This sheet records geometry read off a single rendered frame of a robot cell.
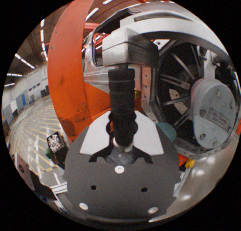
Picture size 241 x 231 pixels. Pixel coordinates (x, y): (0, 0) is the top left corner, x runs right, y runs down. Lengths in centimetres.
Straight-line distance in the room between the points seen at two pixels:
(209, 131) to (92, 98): 44
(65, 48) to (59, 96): 20
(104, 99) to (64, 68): 27
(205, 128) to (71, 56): 44
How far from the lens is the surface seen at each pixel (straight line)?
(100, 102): 43
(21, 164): 42
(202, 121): 15
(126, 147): 16
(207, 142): 18
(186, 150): 41
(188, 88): 39
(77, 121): 38
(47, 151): 41
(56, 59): 35
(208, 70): 30
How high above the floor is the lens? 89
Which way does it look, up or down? 29 degrees down
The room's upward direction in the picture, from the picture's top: 2 degrees counter-clockwise
